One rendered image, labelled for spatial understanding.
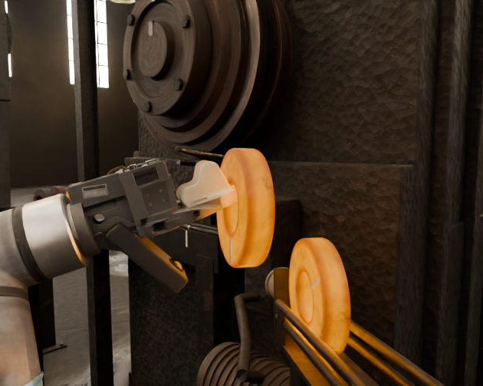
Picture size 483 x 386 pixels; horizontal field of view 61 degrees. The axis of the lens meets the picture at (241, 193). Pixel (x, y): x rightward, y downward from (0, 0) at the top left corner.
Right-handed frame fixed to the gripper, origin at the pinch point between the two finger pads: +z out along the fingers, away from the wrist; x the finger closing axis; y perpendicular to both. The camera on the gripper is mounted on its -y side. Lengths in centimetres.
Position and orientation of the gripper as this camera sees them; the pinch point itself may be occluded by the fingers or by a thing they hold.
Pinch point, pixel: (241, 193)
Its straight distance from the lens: 53.0
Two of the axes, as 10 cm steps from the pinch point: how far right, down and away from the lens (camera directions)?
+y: -2.6, -9.5, -1.9
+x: -2.9, -1.1, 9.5
